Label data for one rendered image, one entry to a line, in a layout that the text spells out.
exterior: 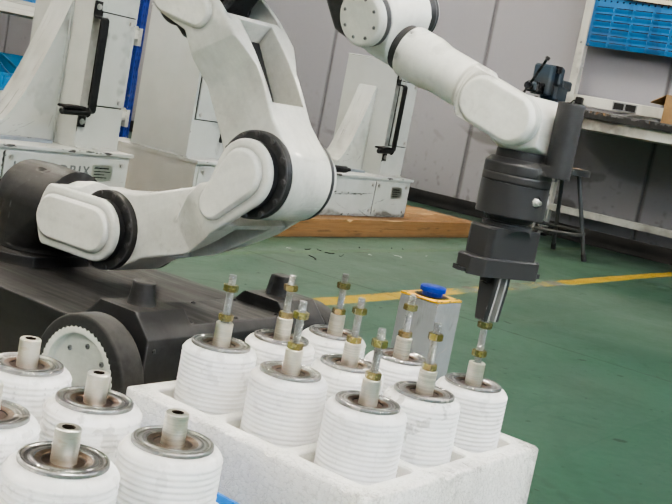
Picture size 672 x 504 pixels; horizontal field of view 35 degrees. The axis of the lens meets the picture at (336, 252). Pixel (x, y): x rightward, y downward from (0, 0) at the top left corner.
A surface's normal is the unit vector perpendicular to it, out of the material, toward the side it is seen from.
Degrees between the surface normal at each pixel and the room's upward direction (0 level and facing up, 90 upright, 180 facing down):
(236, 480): 90
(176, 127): 90
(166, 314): 45
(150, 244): 90
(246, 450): 90
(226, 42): 112
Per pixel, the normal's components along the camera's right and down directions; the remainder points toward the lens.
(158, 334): 0.70, -0.52
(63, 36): 0.80, 0.23
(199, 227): -0.81, 0.24
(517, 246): 0.54, 0.22
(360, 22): -0.67, 0.24
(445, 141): -0.58, 0.01
